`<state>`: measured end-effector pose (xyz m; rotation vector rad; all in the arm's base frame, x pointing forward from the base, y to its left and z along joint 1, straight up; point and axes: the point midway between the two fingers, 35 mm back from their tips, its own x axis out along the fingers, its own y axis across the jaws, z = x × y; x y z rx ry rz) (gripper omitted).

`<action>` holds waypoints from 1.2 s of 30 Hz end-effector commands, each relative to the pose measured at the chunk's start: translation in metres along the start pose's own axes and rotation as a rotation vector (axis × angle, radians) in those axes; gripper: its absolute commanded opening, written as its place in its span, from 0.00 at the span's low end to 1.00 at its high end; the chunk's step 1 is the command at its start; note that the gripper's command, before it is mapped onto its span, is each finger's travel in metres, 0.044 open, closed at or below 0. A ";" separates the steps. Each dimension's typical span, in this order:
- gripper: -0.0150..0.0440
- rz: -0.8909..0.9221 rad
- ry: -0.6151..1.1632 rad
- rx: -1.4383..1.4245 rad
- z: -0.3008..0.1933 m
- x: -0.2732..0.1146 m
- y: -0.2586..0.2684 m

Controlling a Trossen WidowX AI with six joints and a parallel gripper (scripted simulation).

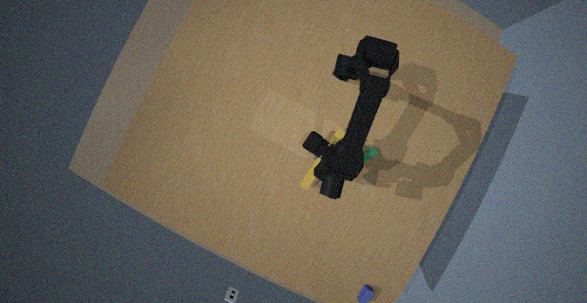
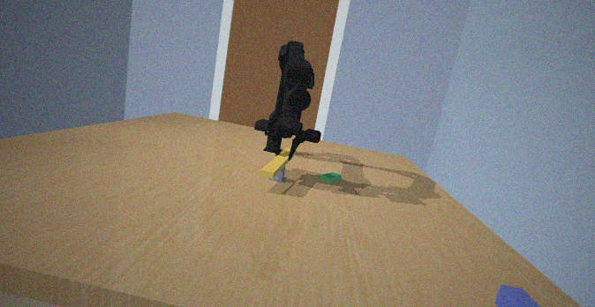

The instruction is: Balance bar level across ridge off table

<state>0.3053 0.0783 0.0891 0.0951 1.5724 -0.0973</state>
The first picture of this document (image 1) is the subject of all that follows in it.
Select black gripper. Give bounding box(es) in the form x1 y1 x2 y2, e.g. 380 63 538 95
302 131 335 162

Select yellow bar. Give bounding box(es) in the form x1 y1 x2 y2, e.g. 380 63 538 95
299 128 346 191

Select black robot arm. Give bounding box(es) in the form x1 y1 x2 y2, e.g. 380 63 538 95
314 36 400 199

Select green rectangular block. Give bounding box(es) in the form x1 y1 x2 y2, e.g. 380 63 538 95
363 147 379 163

